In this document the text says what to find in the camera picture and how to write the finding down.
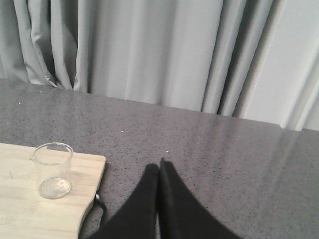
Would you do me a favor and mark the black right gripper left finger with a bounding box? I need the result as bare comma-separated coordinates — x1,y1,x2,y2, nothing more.
89,164,159,239

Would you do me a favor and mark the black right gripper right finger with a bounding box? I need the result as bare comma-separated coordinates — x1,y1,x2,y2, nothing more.
158,158,239,239

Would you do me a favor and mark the clear glass beaker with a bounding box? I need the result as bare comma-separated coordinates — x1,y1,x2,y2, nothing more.
30,142,74,200

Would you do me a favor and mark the grey curtain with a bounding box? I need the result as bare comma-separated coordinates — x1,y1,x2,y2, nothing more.
0,0,319,131

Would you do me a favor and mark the black cutting board handle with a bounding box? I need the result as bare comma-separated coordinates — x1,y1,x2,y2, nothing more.
95,192,107,221

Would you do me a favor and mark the wooden cutting board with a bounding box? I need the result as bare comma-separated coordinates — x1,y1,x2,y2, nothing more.
0,143,106,239

